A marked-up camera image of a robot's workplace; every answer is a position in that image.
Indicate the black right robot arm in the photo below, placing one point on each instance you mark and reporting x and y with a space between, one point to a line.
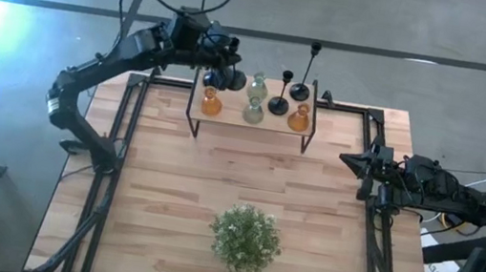
464 205

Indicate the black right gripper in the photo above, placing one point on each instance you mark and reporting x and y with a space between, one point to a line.
387 169

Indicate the short black candlestick holder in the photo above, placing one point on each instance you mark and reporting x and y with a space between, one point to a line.
278 106
237 81

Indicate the clear glass candle holder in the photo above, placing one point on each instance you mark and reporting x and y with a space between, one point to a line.
258 91
253 114

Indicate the wooden shelf black metal legs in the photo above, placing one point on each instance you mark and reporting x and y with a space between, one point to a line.
232 110

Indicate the green plant in black pot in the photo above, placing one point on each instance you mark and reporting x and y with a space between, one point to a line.
244 242

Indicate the tall black candlestick holder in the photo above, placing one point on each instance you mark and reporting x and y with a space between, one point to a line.
300 92
209 80

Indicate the black metal table frame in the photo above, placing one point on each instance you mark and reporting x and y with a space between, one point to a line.
348 108

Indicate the black desk beam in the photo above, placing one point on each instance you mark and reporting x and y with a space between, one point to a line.
457 250

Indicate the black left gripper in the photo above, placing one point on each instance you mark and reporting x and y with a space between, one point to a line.
221 53

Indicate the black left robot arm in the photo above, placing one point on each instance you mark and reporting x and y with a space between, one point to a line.
104 60

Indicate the amber glass candle holder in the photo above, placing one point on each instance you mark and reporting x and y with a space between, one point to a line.
298 121
211 106

